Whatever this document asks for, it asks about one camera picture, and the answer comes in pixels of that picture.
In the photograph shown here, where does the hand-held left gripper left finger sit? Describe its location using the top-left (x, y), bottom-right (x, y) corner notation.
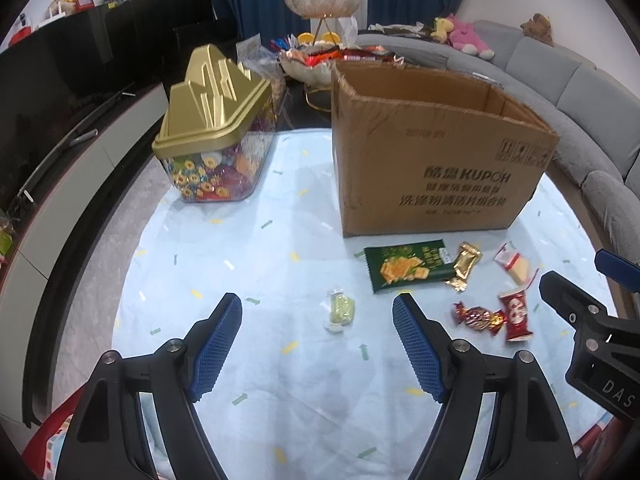
top-left (62, 292), bottom-right (244, 480)

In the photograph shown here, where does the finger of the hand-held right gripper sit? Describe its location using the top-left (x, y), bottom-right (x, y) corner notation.
top-left (595, 249), bottom-right (640, 295)
top-left (537, 270), bottom-right (608, 331)

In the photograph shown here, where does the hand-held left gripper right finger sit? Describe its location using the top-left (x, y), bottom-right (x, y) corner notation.
top-left (391, 292), bottom-right (571, 480)

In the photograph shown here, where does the clear packet with yellow pastry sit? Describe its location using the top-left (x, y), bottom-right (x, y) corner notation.
top-left (493, 241), bottom-right (538, 288)

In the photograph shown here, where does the pale green candy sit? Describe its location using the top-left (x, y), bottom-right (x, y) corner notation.
top-left (325, 289), bottom-right (357, 333)

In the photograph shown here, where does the gold candy packet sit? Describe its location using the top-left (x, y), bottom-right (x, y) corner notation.
top-left (446, 241), bottom-right (483, 292)

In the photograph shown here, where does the brown cardboard box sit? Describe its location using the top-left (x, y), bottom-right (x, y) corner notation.
top-left (330, 60), bottom-right (560, 238)

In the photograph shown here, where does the small red snack packet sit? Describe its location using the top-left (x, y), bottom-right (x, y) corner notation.
top-left (496, 286), bottom-right (533, 343)

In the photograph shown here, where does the red gold twisted candy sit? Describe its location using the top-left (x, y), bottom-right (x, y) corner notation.
top-left (451, 301), bottom-right (506, 336)

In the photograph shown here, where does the green cracker packet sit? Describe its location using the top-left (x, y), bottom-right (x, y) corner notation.
top-left (363, 238), bottom-right (455, 294)

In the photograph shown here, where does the grey curved sofa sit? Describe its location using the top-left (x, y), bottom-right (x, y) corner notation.
top-left (352, 20), bottom-right (640, 311)

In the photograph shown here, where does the grey television cabinet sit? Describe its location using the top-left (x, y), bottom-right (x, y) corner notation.
top-left (0, 80), bottom-right (168, 426)

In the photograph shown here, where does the gold lidded clear candy container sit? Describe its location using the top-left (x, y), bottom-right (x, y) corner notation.
top-left (151, 43), bottom-right (281, 204)

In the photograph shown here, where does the brown teddy bear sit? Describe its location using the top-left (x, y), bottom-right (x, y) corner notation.
top-left (520, 13), bottom-right (555, 46)

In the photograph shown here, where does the pink plush unicorn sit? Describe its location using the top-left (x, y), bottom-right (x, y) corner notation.
top-left (446, 14), bottom-right (496, 61)

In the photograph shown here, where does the clear bag of peanuts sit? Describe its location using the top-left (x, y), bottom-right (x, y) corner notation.
top-left (235, 34), bottom-right (288, 111)

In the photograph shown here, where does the yellow plush toy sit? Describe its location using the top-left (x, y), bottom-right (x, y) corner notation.
top-left (430, 16), bottom-right (453, 43)

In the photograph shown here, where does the black television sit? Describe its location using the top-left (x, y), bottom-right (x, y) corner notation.
top-left (0, 10), bottom-right (138, 211)

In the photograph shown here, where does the heap of dark snack bars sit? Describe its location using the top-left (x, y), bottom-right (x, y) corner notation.
top-left (280, 42), bottom-right (406, 68)

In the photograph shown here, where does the white crumpled cloth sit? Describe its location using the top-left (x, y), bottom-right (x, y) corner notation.
top-left (368, 21), bottom-right (433, 40)

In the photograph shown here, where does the black piano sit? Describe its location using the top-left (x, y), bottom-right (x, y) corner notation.
top-left (105, 0), bottom-right (236, 86)

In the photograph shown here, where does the white lotus tiered snack stand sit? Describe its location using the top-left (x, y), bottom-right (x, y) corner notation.
top-left (277, 0), bottom-right (401, 111)

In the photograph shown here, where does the white rack with gold balloon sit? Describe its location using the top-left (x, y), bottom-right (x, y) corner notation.
top-left (47, 0), bottom-right (83, 21)

